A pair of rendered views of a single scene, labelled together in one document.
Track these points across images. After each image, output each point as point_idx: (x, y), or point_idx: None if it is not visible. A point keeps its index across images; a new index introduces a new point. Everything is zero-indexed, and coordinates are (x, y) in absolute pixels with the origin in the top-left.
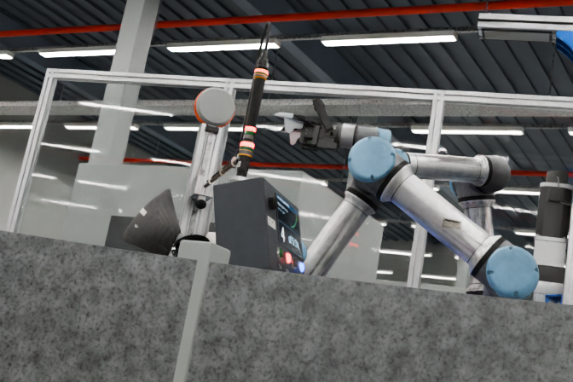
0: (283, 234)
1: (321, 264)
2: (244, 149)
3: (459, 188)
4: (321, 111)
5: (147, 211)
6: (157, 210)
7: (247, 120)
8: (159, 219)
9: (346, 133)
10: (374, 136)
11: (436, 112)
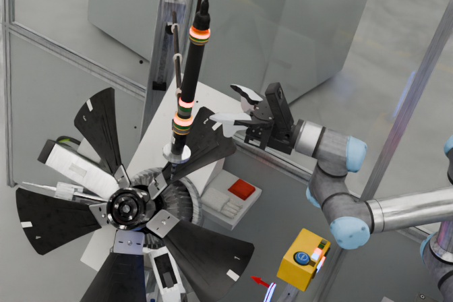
0: None
1: None
2: (178, 129)
3: (451, 168)
4: (276, 110)
5: (93, 108)
6: (101, 115)
7: (182, 94)
8: (103, 131)
9: (304, 148)
10: (340, 160)
11: None
